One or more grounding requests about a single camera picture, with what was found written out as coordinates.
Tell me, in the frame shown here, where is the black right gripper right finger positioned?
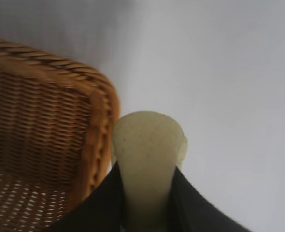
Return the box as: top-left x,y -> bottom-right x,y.
170,166 -> 253,232

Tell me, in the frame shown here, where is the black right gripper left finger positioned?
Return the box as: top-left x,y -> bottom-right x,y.
49,161 -> 130,232

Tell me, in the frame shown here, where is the pale yellow egg yolk pastry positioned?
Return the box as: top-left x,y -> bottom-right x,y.
111,110 -> 189,232

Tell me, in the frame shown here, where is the brown wicker basket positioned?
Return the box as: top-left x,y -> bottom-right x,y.
0,36 -> 122,232

